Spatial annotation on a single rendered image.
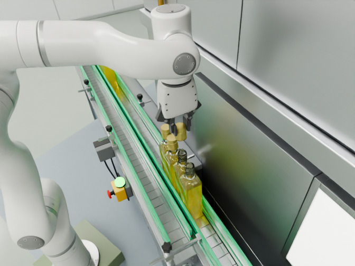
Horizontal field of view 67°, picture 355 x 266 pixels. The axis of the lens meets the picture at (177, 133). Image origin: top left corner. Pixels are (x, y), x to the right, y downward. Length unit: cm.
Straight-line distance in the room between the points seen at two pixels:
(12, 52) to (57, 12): 593
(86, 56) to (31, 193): 43
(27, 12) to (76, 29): 592
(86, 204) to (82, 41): 106
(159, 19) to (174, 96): 19
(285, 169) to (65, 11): 618
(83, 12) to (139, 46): 609
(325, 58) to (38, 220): 80
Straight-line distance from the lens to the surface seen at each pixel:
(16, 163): 77
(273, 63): 59
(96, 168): 164
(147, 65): 51
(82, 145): 182
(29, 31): 60
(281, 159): 62
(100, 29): 57
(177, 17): 57
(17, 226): 90
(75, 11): 656
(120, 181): 117
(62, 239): 105
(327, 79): 52
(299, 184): 62
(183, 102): 68
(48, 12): 651
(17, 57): 60
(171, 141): 84
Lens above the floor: 191
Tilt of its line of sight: 42 degrees down
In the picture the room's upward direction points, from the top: 5 degrees counter-clockwise
